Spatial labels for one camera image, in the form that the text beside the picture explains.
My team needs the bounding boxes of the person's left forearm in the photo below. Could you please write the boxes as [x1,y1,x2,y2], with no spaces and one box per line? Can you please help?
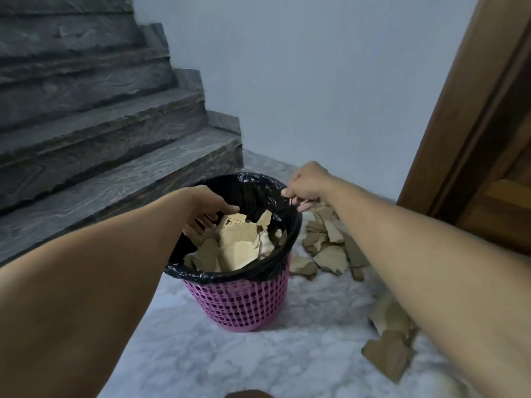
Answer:
[0,188,196,398]

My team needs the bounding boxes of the grey granite staircase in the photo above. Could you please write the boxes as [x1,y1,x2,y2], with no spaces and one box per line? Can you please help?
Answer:
[0,0,243,266]

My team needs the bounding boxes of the brown wooden door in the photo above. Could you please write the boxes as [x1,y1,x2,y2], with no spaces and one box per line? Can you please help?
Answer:
[397,0,531,258]

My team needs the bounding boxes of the person's right hand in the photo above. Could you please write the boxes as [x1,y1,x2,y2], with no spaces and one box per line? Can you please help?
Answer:
[281,161,335,213]

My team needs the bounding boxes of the cardboard scraps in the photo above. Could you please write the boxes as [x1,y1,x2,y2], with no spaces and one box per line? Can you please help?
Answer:
[182,209,288,272]

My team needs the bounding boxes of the black plastic bag liner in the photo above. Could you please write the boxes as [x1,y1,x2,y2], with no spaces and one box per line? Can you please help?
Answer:
[165,172,304,285]

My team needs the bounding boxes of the person's right forearm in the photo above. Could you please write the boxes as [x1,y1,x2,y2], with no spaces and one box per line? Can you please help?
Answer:
[325,176,531,398]

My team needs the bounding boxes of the person's knee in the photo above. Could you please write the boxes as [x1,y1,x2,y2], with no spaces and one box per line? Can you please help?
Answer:
[225,389,273,398]

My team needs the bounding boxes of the person's left hand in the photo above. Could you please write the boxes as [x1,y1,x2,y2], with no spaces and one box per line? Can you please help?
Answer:
[182,185,241,237]

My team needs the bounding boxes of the pink bin with black liner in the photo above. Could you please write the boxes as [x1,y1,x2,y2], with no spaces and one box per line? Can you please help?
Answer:
[165,172,304,332]

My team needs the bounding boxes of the pile of brown paper pieces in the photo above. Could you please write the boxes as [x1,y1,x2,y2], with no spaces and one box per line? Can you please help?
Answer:
[289,205,420,384]

